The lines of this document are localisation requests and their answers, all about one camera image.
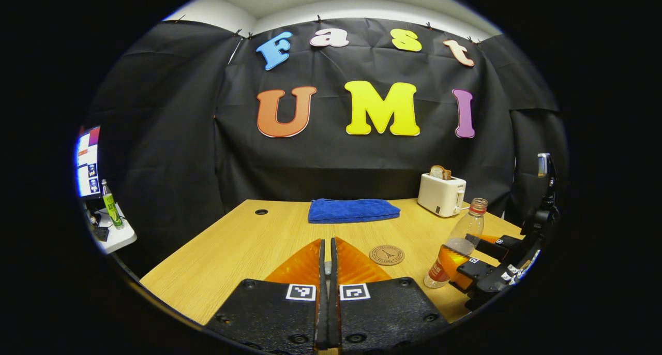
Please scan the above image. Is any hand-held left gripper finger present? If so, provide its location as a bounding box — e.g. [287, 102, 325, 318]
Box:
[331, 237, 449, 353]
[206, 239, 327, 355]

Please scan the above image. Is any clear plastic water bottle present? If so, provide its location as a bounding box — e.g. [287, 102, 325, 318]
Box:
[424, 198, 488, 289]

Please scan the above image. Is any round brown coaster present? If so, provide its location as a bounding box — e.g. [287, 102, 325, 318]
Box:
[369, 245, 405, 266]

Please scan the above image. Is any green drink bottle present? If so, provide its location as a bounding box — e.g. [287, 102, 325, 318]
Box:
[101, 179, 124, 229]

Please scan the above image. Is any white toaster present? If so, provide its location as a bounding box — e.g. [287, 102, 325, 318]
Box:
[417, 173, 467, 217]

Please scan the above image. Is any blue folded towel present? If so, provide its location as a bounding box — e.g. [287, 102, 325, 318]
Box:
[308, 198, 401, 224]

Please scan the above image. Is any white side table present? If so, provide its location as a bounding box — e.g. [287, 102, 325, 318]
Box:
[85, 202, 138, 255]

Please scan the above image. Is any computer monitor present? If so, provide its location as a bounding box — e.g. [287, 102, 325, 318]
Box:
[76, 126, 101, 198]

